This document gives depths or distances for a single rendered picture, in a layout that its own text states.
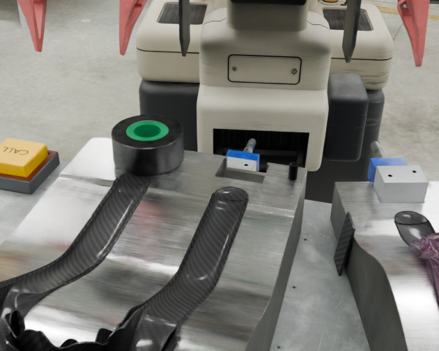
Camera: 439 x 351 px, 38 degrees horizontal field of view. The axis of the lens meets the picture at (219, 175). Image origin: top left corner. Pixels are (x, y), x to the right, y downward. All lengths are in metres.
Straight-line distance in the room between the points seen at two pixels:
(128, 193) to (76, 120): 2.09
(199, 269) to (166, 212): 0.08
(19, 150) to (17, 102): 2.11
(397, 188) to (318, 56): 0.39
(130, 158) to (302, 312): 0.24
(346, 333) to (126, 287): 0.23
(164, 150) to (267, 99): 0.42
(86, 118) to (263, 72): 1.77
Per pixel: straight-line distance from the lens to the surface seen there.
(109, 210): 0.67
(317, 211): 0.81
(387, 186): 0.73
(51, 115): 2.84
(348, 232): 0.69
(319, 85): 1.10
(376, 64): 1.38
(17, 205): 0.84
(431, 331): 0.55
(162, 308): 0.51
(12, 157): 0.87
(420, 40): 0.74
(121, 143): 0.69
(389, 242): 0.68
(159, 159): 0.69
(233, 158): 0.80
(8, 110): 2.93
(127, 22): 0.73
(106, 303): 0.50
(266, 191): 0.68
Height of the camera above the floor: 1.27
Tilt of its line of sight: 33 degrees down
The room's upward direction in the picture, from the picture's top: 1 degrees clockwise
